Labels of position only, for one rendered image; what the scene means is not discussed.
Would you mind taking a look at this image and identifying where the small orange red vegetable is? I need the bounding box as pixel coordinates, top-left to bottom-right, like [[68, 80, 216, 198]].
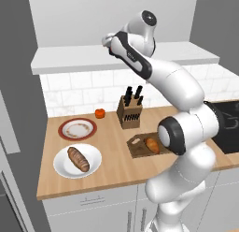
[[94, 108, 106, 120]]

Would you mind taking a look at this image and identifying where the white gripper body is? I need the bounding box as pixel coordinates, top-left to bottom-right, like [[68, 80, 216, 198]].
[[101, 32, 119, 56]]

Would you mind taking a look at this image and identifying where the wooden knife block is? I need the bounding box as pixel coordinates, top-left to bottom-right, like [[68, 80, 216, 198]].
[[116, 94, 145, 130]]

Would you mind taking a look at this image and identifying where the dark wooden cutting board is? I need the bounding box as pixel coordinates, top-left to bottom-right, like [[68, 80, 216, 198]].
[[126, 133, 174, 159]]

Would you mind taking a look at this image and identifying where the grey cupboard door handle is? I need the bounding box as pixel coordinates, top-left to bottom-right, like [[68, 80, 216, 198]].
[[126, 210, 133, 232], [140, 207, 148, 232]]

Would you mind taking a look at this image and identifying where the grey drawer handle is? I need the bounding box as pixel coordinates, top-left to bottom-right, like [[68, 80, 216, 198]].
[[79, 196, 105, 206]]

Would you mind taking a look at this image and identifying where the grey tall cabinet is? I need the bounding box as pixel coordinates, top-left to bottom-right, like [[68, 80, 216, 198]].
[[0, 89, 37, 232]]

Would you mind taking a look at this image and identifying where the white plate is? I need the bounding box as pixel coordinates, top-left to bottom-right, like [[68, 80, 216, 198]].
[[52, 143, 103, 181]]

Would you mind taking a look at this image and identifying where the orange croissant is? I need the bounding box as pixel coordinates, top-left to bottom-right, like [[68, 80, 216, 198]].
[[145, 137, 162, 155]]

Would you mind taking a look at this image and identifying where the black hob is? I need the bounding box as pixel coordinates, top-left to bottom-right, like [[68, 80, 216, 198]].
[[203, 99, 239, 155]]

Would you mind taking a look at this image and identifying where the white wall cabinet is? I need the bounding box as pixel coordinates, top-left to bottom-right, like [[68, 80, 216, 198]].
[[13, 0, 238, 77]]

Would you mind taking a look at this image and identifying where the white cupboard door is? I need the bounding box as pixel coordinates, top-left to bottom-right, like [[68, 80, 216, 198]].
[[135, 182, 163, 232], [46, 207, 140, 232]]

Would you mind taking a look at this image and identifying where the red rimmed plate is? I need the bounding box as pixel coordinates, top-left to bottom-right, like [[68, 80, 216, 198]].
[[58, 117, 98, 142]]

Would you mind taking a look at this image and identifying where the white base cupboard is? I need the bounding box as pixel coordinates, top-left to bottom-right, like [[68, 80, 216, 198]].
[[195, 167, 239, 232]]

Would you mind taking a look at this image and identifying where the white drawer front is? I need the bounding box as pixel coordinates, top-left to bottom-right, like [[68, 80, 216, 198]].
[[41, 183, 140, 217]]

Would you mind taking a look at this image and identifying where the brown bread loaf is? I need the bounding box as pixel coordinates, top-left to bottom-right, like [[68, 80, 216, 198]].
[[66, 146, 91, 173]]

